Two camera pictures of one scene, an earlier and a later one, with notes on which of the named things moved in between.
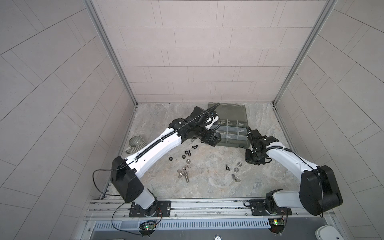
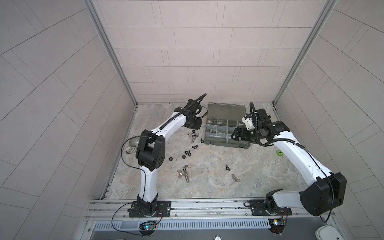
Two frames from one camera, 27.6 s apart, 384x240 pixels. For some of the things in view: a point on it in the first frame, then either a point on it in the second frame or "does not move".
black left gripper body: x=200 y=133 -> x=194 y=123
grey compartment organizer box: x=234 y=122 does not move
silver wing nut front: x=236 y=179 does not move
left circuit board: x=147 y=226 does not move
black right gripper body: x=252 y=157 -> x=249 y=135
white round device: x=327 y=232 does not move
